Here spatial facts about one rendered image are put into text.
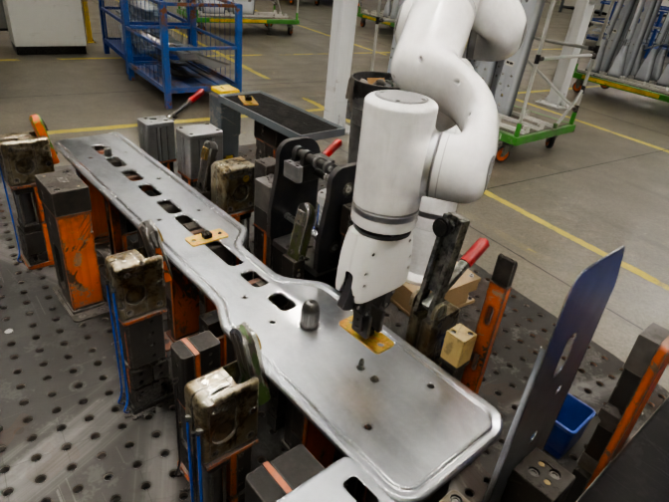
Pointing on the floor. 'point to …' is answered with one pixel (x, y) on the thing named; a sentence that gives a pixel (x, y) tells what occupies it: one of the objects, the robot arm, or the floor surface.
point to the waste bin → (358, 83)
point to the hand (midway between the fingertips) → (367, 319)
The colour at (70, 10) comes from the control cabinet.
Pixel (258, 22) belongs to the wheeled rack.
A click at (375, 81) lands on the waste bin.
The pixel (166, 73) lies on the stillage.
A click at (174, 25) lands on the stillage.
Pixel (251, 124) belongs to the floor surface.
